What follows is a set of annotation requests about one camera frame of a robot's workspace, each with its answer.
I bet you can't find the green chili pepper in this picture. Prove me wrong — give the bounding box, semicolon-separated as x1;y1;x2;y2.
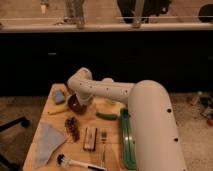
96;113;118;121

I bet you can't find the green plastic tray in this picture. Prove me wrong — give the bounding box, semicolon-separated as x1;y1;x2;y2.
120;108;136;171

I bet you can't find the light blue cloth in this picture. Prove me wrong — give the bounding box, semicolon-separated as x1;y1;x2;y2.
34;123;66;168

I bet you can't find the black office chair base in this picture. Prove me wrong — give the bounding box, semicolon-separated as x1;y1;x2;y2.
0;116;31;171

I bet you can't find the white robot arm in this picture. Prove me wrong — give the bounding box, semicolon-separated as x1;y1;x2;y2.
67;68;187;171

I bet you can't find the silver fork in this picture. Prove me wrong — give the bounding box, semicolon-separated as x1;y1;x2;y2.
101;131;107;167

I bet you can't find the white dish brush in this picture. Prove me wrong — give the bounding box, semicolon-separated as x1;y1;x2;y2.
57;154;107;171

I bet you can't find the blue sponge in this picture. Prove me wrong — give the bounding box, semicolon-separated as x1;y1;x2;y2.
52;90;66;105

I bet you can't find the brown white eraser block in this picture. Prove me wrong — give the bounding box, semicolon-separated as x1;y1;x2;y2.
83;127;97;151

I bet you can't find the yellow banana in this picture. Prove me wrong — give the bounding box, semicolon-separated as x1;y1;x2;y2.
47;106;69;115

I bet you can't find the brown pine cone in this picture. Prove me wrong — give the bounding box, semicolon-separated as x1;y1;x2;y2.
65;117;80;142

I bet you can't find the dark purple bowl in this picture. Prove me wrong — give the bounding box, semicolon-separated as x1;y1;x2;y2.
67;95;87;115

